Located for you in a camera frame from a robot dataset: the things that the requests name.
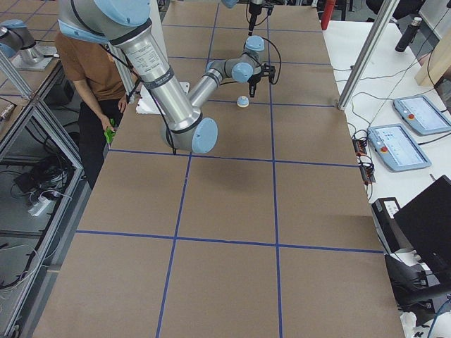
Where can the green scissors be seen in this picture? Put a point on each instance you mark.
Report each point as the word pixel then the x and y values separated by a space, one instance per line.
pixel 110 131

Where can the red cylinder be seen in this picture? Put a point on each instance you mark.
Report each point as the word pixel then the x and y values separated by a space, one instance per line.
pixel 327 13

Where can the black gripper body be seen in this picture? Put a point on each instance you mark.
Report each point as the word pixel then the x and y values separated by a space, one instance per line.
pixel 254 81
pixel 253 16

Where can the black power box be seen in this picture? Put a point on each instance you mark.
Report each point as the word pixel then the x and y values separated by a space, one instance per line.
pixel 391 236

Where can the black laptop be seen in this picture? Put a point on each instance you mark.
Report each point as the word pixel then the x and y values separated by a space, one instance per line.
pixel 425 222

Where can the black water bottle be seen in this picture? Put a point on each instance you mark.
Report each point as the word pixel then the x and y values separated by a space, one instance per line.
pixel 409 34

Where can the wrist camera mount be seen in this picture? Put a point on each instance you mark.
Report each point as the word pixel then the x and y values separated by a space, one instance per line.
pixel 268 71

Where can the aluminium frame post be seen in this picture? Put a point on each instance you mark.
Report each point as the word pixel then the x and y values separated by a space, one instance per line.
pixel 379 25

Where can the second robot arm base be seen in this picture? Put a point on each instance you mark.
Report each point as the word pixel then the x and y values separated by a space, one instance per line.
pixel 18 44

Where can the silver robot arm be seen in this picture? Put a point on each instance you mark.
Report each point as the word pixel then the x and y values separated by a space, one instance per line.
pixel 127 25

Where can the white camera mast base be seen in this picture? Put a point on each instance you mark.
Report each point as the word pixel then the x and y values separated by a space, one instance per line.
pixel 149 102

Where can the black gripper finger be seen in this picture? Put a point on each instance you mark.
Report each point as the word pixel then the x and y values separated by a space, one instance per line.
pixel 252 89
pixel 252 21

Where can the blue wooden call bell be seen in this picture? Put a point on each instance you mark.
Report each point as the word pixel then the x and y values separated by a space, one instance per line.
pixel 242 101

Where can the far teach pendant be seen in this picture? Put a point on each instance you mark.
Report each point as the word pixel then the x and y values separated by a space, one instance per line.
pixel 421 115

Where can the person in brown shirt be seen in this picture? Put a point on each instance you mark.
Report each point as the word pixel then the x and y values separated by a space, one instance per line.
pixel 96 79

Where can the usb hub with cables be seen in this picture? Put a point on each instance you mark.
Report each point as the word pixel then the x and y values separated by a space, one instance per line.
pixel 366 166

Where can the near teach pendant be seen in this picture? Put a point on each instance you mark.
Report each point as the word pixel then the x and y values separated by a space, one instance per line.
pixel 396 148

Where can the teach pendant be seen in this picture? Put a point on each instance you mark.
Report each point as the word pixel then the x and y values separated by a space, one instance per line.
pixel 421 115
pixel 396 148

